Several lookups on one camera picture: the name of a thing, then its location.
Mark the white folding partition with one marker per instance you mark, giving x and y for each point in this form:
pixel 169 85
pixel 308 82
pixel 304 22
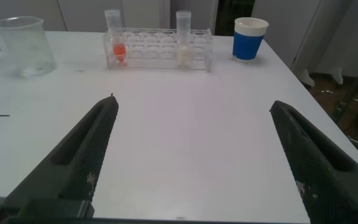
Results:
pixel 82 12
pixel 291 25

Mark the white pigment test tube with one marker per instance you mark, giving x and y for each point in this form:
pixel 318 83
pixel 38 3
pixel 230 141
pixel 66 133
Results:
pixel 183 54

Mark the white partition foot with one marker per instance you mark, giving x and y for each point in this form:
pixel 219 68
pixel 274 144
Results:
pixel 337 76
pixel 306 77

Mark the blue white paper cup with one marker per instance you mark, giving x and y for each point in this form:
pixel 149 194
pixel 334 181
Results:
pixel 247 45

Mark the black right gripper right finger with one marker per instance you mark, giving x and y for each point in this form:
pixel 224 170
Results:
pixel 322 174

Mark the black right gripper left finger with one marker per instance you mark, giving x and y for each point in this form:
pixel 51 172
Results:
pixel 73 161

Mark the red pigment test tube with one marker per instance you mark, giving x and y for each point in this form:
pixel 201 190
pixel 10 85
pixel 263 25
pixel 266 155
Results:
pixel 119 49

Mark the clear acrylic test tube rack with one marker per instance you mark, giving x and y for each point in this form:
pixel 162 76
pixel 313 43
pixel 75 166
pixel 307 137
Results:
pixel 154 49

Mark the clear glass beaker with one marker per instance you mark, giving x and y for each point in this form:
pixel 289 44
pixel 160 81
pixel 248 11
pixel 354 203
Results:
pixel 26 46

